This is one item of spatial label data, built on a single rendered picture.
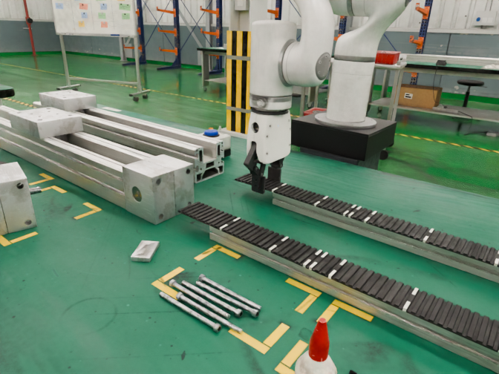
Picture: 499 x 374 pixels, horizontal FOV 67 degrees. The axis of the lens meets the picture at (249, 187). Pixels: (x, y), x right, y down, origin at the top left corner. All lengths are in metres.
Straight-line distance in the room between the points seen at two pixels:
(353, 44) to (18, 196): 0.90
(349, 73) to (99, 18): 5.83
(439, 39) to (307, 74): 7.70
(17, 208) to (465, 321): 0.69
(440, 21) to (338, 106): 7.26
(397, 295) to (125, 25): 6.17
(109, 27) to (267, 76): 5.99
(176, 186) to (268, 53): 0.30
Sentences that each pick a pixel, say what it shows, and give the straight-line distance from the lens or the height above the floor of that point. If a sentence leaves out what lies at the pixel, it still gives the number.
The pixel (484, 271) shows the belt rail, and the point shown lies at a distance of 0.68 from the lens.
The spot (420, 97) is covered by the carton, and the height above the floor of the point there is 0.35.
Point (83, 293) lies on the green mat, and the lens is 0.58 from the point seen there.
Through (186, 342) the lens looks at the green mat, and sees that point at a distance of 0.48.
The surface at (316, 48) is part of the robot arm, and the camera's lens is 0.67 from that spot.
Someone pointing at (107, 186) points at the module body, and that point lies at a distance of 0.84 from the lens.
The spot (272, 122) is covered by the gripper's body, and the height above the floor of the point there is 0.95.
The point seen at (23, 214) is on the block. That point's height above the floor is 0.81.
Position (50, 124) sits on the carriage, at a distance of 1.03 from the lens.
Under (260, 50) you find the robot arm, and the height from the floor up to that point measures 1.09.
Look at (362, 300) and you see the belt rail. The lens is 0.55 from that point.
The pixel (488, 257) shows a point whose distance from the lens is 0.68.
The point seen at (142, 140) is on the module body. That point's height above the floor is 0.84.
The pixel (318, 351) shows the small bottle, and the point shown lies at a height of 0.87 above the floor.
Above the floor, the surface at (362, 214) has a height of 0.81.
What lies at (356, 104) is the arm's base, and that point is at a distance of 1.18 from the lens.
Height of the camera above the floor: 1.12
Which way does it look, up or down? 23 degrees down
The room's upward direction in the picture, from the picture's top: 2 degrees clockwise
